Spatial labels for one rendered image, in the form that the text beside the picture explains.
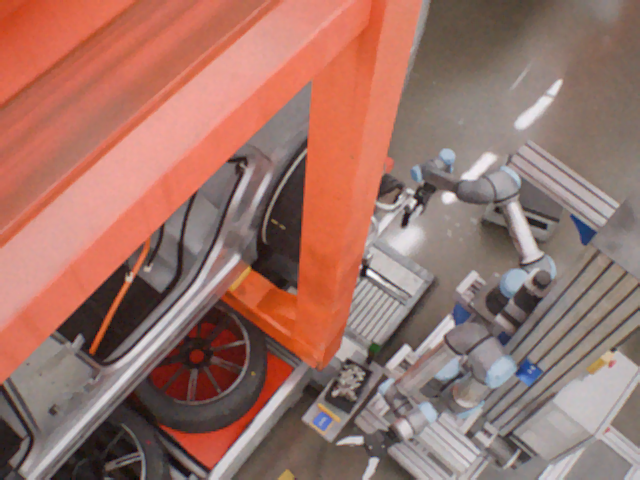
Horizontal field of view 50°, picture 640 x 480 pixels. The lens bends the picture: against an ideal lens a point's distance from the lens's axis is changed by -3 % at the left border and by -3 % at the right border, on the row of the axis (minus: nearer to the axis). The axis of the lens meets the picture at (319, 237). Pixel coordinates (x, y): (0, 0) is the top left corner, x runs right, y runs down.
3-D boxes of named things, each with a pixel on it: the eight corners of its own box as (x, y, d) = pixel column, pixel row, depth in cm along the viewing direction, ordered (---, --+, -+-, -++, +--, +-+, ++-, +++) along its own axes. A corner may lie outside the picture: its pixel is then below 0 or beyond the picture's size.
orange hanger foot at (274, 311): (229, 265, 341) (225, 230, 311) (314, 327, 328) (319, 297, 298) (207, 289, 334) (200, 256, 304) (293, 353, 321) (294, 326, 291)
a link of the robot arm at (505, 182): (520, 293, 300) (472, 178, 296) (546, 279, 304) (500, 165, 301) (536, 294, 289) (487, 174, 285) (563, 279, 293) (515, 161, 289)
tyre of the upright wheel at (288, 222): (305, 109, 290) (230, 241, 305) (351, 137, 284) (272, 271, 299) (352, 124, 352) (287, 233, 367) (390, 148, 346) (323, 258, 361)
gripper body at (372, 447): (373, 465, 235) (401, 446, 239) (374, 458, 228) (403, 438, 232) (360, 447, 239) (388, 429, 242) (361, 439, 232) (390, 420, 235)
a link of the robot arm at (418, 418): (435, 422, 244) (440, 415, 236) (411, 438, 240) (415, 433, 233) (422, 403, 247) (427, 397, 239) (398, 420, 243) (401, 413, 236)
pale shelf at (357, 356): (355, 350, 334) (356, 348, 331) (384, 371, 330) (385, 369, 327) (301, 420, 316) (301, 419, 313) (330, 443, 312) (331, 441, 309)
